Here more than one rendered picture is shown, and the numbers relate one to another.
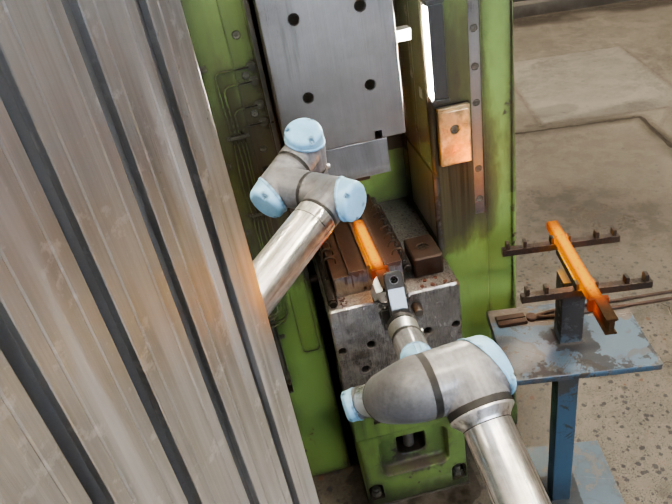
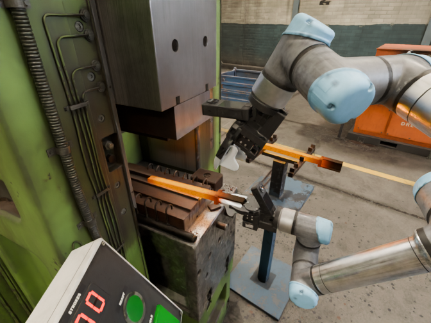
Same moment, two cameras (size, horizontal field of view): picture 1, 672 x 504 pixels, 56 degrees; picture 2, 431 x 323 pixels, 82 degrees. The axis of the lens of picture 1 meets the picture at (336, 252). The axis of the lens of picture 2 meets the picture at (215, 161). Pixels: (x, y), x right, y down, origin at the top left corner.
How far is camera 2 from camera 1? 123 cm
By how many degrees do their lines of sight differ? 50
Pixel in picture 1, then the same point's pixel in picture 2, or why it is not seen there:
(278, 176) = (356, 63)
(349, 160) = (194, 111)
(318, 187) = (414, 61)
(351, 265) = (185, 204)
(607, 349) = (294, 190)
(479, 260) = not seen: hidden behind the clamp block
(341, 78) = (193, 30)
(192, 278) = not seen: outside the picture
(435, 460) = (220, 306)
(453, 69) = not seen: hidden behind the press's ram
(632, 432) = (256, 234)
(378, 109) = (207, 65)
